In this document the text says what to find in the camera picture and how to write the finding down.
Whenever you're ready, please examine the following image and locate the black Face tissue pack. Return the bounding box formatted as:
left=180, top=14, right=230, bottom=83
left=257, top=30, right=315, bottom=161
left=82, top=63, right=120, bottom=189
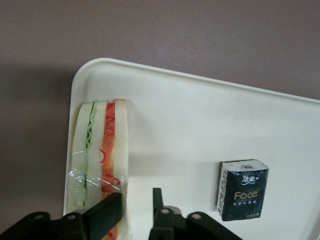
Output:
left=215, top=159, right=271, bottom=223

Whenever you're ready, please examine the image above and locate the plastic-wrapped white bread sandwich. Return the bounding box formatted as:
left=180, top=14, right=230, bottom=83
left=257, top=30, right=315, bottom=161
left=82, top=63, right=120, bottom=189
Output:
left=66, top=98, right=131, bottom=240

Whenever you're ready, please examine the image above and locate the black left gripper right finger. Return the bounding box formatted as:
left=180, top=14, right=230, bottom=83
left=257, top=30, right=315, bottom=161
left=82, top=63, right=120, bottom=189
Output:
left=148, top=187, right=241, bottom=240

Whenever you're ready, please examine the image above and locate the cream rectangular plastic tray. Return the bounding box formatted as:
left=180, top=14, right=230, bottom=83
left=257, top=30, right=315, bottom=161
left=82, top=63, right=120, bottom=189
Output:
left=63, top=57, right=320, bottom=240

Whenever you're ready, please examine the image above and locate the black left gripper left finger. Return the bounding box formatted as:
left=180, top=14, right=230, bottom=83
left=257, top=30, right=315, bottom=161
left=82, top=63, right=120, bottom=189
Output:
left=0, top=191, right=124, bottom=240

